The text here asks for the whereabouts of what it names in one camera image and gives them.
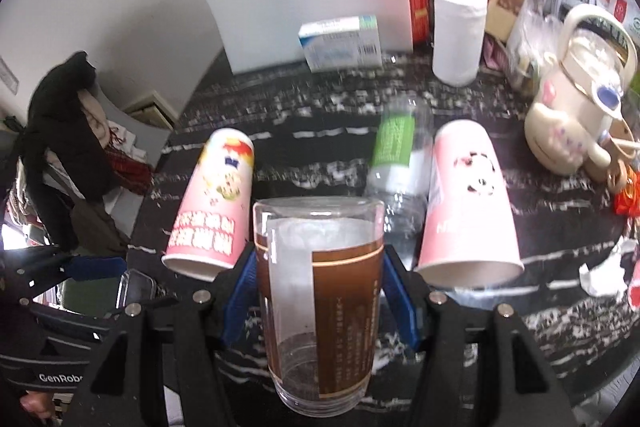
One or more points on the crumpled white paper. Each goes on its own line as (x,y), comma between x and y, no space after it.
(607,269)

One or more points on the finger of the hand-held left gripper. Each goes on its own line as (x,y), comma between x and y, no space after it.
(95,267)

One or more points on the pink paper cup panda print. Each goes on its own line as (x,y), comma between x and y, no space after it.
(467,202)

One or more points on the clear glass container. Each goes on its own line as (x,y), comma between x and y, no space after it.
(140,288)

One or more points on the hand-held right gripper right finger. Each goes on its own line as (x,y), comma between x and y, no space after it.
(401,307)

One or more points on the clear cup with brown label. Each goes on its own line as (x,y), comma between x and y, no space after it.
(320,287)

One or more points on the orange wrapper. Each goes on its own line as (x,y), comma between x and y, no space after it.
(627,199)

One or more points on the white paper roll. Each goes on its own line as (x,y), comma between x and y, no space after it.
(457,37)

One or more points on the pink paper cup cartoon print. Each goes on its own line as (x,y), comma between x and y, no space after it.
(215,207)

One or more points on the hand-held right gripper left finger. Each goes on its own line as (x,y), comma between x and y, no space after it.
(236,307)

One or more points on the blue and white carton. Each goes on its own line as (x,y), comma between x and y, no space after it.
(340,44)

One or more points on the cream electric kettle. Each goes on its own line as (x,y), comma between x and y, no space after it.
(570,107)

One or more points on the clear plastic bag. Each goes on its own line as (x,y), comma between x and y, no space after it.
(532,42)

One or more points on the black jacket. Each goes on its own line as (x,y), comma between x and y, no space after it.
(65,147)

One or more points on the clear plastic bottle green label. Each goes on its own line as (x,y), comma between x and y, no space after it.
(397,157)

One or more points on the person's left hand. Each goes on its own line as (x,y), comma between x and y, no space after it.
(37,406)

